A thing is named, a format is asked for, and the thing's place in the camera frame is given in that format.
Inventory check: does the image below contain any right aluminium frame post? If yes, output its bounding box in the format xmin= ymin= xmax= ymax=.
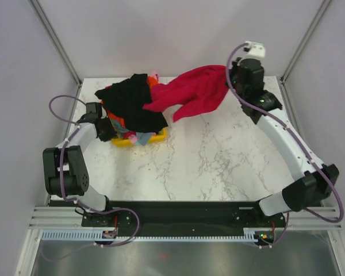
xmin=279 ymin=0 xmax=333 ymax=86

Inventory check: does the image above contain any yellow plastic basket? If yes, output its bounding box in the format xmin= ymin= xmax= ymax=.
xmin=111 ymin=128 xmax=167 ymax=147

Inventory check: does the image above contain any aluminium rail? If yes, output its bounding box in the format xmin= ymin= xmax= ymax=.
xmin=283 ymin=206 xmax=343 ymax=231
xmin=29 ymin=206 xmax=82 ymax=229

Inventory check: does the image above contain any left aluminium frame post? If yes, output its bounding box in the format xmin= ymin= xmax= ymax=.
xmin=28 ymin=0 xmax=83 ymax=87

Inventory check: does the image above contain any grey blue garment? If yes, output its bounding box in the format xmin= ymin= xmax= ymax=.
xmin=111 ymin=120 xmax=156 ymax=147

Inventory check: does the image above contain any white slotted cable duct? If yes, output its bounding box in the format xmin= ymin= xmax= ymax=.
xmin=41 ymin=229 xmax=258 ymax=242

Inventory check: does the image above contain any crimson red t shirt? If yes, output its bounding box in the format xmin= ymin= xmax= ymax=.
xmin=143 ymin=65 xmax=228 ymax=122

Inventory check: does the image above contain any black t shirt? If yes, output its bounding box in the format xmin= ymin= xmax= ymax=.
xmin=94 ymin=73 xmax=169 ymax=133

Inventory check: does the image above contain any right aluminium rail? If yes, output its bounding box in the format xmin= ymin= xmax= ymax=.
xmin=283 ymin=206 xmax=343 ymax=231

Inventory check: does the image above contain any left aluminium rail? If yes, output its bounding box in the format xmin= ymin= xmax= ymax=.
xmin=29 ymin=206 xmax=82 ymax=229

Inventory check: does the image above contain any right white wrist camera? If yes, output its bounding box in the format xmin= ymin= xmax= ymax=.
xmin=243 ymin=41 xmax=266 ymax=60

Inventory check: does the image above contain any aluminium frame post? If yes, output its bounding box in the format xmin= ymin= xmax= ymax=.
xmin=279 ymin=0 xmax=333 ymax=86
xmin=28 ymin=0 xmax=83 ymax=87

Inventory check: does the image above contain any orange t shirt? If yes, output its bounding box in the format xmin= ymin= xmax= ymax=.
xmin=100 ymin=76 xmax=160 ymax=127

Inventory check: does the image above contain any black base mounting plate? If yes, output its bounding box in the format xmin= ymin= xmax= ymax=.
xmin=82 ymin=201 xmax=285 ymax=236

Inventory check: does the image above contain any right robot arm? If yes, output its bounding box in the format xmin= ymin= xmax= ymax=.
xmin=226 ymin=58 xmax=344 ymax=227

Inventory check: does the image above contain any pink garment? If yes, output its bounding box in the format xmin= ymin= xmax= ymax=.
xmin=149 ymin=71 xmax=159 ymax=82

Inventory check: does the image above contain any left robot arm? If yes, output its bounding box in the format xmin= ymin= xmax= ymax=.
xmin=43 ymin=102 xmax=117 ymax=226

